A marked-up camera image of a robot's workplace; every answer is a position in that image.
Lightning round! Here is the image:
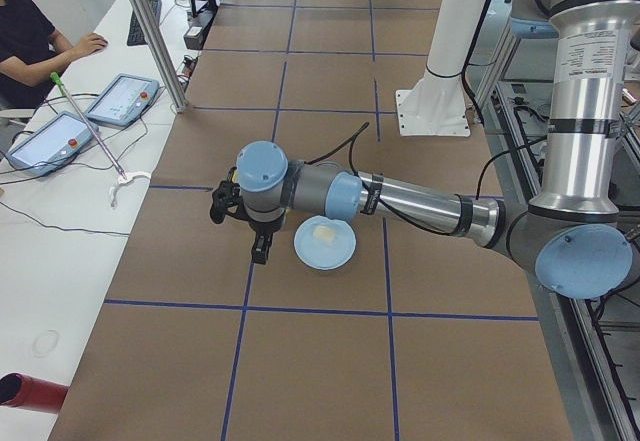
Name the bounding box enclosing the white plastic hook piece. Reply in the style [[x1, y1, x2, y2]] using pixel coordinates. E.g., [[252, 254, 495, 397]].
[[109, 171, 151, 208]]

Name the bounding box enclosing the light blue round plate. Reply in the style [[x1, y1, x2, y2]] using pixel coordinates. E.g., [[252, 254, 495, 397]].
[[293, 216, 357, 270]]

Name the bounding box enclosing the aluminium side rack frame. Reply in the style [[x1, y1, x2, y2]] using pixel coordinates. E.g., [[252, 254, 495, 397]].
[[478, 11, 639, 440]]

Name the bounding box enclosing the person's hand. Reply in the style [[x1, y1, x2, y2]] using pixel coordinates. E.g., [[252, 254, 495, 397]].
[[73, 33, 108, 57]]

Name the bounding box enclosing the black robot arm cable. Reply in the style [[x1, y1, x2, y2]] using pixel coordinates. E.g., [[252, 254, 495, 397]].
[[305, 121, 546, 236]]

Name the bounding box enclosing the cream white steamed bun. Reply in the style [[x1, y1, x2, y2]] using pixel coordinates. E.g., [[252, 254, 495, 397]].
[[313, 225, 336, 244]]

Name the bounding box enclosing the blue teach pendant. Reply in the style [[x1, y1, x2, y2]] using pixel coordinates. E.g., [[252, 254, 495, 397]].
[[7, 111, 93, 176], [85, 73, 160, 128]]

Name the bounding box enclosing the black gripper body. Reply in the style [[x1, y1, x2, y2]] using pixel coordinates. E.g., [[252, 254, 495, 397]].
[[244, 205, 286, 240]]

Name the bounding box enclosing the black power adapter box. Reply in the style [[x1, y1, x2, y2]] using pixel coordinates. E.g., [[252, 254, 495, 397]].
[[183, 10, 215, 50]]

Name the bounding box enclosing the aluminium frame post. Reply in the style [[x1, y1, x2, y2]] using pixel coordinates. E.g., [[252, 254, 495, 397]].
[[129, 0, 188, 113]]

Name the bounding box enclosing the white camera mast pedestal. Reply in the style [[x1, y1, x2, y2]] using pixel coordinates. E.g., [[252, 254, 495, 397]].
[[396, 0, 487, 137]]

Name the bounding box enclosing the black keyboard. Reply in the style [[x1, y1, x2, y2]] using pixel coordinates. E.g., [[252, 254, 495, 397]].
[[126, 0, 163, 47]]

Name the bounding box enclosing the person in black shirt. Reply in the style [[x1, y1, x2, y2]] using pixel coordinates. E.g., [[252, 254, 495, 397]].
[[1, 0, 84, 109]]

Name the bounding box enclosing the far blue teach pendant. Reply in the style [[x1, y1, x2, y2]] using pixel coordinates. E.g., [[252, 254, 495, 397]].
[[85, 73, 160, 128]]

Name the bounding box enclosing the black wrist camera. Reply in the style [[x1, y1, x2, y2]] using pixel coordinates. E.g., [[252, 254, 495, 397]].
[[209, 166, 246, 224]]

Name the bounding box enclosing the near blue teach pendant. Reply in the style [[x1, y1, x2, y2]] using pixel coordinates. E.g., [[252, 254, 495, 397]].
[[7, 111, 93, 176]]

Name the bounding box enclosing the red cylinder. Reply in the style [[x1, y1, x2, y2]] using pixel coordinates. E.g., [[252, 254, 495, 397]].
[[1, 373, 68, 414]]

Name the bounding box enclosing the green tipped metal rod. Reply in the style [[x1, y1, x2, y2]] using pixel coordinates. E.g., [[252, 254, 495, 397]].
[[50, 72, 127, 180]]

